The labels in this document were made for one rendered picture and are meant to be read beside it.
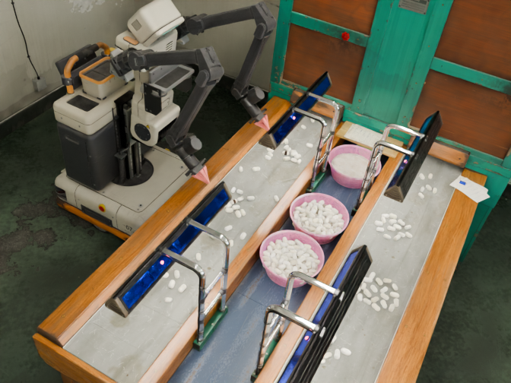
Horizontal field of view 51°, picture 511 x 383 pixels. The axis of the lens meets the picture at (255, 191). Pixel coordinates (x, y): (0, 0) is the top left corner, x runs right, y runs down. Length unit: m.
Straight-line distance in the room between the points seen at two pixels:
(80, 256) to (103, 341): 1.29
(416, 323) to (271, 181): 0.93
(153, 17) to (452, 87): 1.42
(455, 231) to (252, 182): 0.95
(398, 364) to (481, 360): 1.18
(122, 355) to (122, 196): 1.35
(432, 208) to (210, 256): 1.08
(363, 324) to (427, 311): 0.26
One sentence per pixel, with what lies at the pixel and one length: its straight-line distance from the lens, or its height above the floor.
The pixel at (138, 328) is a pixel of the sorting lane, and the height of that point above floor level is 0.74.
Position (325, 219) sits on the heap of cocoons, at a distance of 2.42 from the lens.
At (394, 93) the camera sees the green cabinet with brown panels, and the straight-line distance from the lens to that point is 2.84.
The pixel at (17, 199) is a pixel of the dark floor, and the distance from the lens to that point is 3.64.
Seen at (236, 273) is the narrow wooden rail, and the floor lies 0.76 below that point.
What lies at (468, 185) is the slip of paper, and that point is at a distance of 2.82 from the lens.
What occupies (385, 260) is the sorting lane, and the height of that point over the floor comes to 0.74.
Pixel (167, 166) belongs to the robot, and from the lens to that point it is 3.31.
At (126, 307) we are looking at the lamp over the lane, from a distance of 1.67.
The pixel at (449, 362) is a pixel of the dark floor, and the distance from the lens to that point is 3.08.
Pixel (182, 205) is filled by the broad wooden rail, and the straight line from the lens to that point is 2.37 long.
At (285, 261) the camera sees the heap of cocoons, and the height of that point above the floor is 0.74.
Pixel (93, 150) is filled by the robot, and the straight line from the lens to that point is 2.95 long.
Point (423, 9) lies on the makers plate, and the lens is 2.64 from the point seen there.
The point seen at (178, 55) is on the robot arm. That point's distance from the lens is 2.23.
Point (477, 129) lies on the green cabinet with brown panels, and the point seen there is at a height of 0.98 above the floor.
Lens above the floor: 2.44
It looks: 43 degrees down
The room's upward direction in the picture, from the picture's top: 7 degrees clockwise
